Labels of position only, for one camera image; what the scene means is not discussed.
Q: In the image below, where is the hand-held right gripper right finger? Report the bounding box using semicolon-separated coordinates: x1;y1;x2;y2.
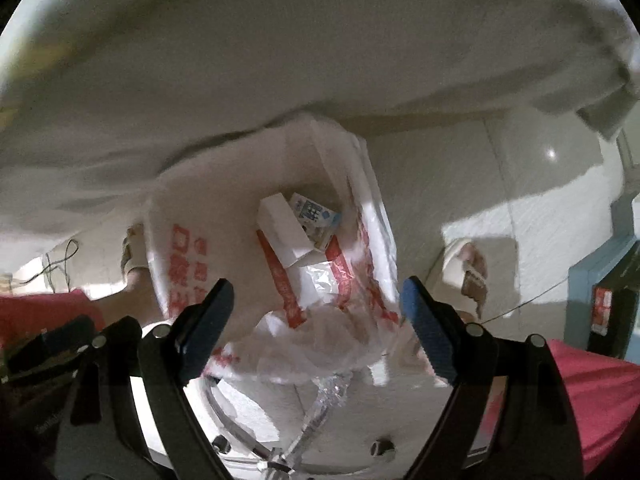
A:
399;276;586;480

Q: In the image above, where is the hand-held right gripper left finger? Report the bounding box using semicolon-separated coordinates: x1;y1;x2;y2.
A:
55;277;236;480

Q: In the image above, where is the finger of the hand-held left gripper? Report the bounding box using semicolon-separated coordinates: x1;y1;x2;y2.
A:
0;314;97;381

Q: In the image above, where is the white red-printed plastic bag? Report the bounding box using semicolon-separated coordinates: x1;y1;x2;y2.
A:
142;114;407;387

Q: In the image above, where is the person's right beige sandal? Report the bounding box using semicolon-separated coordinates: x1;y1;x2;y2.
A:
431;237;489;322

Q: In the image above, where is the person's beige sandal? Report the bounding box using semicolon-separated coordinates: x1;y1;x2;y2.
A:
121;224;152;281
431;237;489;322

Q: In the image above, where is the person's left leg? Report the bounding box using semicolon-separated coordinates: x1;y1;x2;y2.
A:
97;267;167;332

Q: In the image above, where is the person's left beige sandal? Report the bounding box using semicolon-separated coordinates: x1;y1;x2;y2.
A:
121;224;152;281

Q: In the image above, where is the clear plastic wrapper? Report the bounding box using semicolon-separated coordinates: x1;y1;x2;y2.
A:
300;372;353;441

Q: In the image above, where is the white cardboard box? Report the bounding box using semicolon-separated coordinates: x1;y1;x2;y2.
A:
257;192;322;269

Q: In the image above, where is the office chair wheeled base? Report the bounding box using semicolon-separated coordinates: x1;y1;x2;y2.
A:
200;375;401;480

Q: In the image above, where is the blue and white carton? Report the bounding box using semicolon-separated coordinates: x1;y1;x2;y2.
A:
289;191;344;252

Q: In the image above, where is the blue storage box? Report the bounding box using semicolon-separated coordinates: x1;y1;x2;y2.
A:
564;239;640;356

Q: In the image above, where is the black box with labels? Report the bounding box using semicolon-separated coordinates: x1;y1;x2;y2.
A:
590;245;640;361

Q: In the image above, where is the black cable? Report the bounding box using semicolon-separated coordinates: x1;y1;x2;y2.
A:
27;239;81;292

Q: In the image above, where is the thin dark cable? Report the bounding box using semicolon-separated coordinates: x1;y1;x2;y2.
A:
479;276;573;323

